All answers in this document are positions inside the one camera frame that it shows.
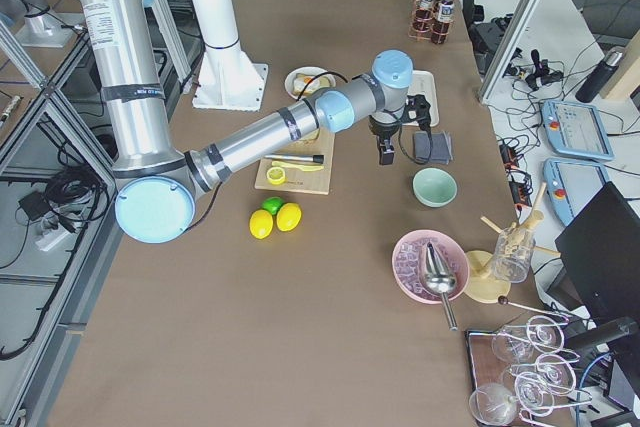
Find yellow lemon upper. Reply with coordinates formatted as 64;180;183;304
276;202;302;232

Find black thermos bottle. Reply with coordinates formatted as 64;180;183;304
575;46;624;103

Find fried egg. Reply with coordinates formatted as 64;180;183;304
293;74;318;94

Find teach pendant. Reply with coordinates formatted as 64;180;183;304
543;158;609;226
541;100;614;161

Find steel ice scoop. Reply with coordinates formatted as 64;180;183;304
424;243;458;331

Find steel cylinder muddler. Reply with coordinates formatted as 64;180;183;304
265;154;324;165

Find copper wire bottle rack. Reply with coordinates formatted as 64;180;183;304
408;0;436;41

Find yellow lemon lower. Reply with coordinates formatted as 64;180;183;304
249;209;274;240

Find grey folded cloth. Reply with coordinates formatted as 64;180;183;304
413;131;453;165

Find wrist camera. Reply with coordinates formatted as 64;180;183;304
403;94;431;132

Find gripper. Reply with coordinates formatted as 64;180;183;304
368;112;401;165

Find teach pendant upper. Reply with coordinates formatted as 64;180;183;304
541;100;614;161

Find half lemon slice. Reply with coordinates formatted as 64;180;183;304
266;166;286;185

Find green lime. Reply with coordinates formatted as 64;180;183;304
261;196;285;216

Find black monitor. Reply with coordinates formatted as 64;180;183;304
555;182;640;321

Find yellow lemon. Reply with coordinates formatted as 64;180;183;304
249;209;274;240
276;202;302;232

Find wine glass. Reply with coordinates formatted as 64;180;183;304
491;315;564;364
468;383;519;426
500;354;577;395
514;372;555;417

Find teach pendant lower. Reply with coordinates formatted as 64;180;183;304
543;158;609;226

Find cream rabbit tray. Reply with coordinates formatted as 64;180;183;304
408;70;439;127

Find dark framed wooden tray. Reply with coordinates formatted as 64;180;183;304
464;328;640;427

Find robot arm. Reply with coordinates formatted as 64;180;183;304
79;0;413;243

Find white round plate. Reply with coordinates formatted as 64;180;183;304
284;66;336;99

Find pink bowl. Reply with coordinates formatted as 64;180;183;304
391;229;471;305

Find aluminium frame post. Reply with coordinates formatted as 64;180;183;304
478;0;541;105

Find clear glass cup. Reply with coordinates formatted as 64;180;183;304
489;227;535;283

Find wooden cup tree stand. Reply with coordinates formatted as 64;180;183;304
464;182;560;303

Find green bowl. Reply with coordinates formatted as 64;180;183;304
412;168;458;208

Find bread slice on plate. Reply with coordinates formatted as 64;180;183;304
292;75;334;97

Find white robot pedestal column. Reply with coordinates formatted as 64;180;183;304
192;0;268;112

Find wooden cutting board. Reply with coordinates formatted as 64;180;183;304
254;129;334;195

